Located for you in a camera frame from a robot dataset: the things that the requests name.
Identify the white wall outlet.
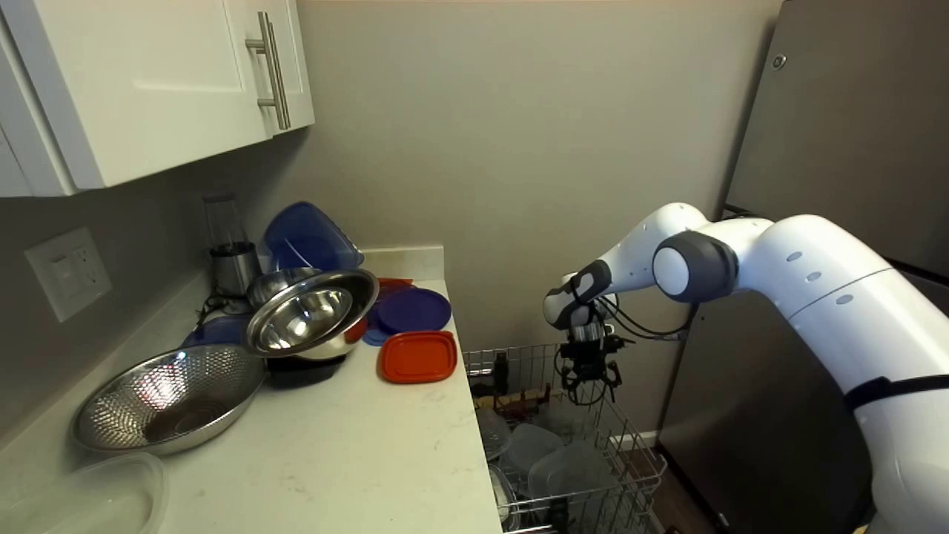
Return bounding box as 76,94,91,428
27,225,110,324

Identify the black bottle in rack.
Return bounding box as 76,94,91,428
469,354,510,397

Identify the blue plastic bowl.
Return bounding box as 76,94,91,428
263,203,364,274

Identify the blue round plastic plate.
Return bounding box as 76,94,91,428
364,287,450,345

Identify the white wire dish rack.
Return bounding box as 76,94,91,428
463,345,668,534

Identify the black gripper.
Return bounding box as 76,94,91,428
553,327,623,395

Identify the steel colander bowl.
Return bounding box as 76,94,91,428
71,345,267,453

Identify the red square plastic lid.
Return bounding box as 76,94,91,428
375,333,457,382

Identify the steel mixing bowl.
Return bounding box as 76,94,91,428
242,266,378,363

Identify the steel cabinet handle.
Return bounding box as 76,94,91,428
246,13,291,131

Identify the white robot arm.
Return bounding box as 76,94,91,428
542,203,949,534

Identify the white wall cabinet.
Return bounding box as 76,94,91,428
0,0,313,198

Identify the clear glass on counter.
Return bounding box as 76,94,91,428
200,194,246,249

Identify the steel cup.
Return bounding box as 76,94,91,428
211,244,260,297

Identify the stainless steel refrigerator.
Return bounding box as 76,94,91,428
662,0,949,534

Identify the clear plastic container in rack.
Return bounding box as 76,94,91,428
482,424,610,508

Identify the wooden utensil in rack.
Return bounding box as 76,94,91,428
493,389,564,415

